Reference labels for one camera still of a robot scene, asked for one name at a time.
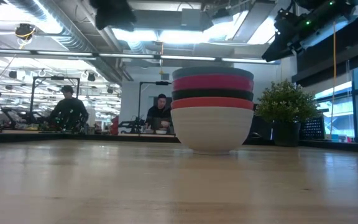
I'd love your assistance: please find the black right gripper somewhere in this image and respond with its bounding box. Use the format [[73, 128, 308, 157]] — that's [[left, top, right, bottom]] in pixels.
[[261, 6, 334, 63]]

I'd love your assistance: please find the blue plastic bowl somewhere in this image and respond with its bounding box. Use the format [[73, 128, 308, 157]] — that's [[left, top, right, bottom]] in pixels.
[[171, 65, 255, 82]]

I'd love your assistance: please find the magenta plastic bowl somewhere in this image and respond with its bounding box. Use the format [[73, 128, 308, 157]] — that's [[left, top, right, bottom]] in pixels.
[[171, 73, 255, 93]]

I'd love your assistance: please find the black plastic bowl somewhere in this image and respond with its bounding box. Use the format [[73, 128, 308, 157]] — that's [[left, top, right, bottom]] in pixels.
[[171, 88, 255, 102]]

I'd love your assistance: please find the red plastic bowl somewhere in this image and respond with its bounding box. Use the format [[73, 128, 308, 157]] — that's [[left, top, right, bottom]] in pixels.
[[170, 96, 255, 111]]

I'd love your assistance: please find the green potted plant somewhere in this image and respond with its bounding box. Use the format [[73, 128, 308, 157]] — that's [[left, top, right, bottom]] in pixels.
[[254, 78, 320, 148]]

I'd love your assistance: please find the black perforated panel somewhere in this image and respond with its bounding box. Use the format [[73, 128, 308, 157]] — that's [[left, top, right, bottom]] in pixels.
[[300, 116, 326, 141]]

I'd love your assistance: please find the white plastic bowl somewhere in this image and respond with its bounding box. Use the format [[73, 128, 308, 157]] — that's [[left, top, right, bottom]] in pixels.
[[170, 106, 255, 156]]

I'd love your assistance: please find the person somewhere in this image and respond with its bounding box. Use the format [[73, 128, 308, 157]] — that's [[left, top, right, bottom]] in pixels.
[[49, 85, 90, 132], [144, 93, 174, 132]]

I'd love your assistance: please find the red object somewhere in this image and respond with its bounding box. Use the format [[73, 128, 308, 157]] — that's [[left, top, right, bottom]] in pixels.
[[109, 115, 120, 136]]

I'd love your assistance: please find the silver overhead rail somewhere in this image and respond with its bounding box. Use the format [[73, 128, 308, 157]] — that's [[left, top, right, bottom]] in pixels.
[[0, 47, 280, 65]]

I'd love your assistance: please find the yellow cable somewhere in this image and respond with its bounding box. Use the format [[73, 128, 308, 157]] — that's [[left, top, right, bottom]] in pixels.
[[330, 21, 337, 138]]

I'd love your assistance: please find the black aluminium table frame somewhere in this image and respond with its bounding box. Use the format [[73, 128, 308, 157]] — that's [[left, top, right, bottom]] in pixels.
[[0, 131, 358, 154]]

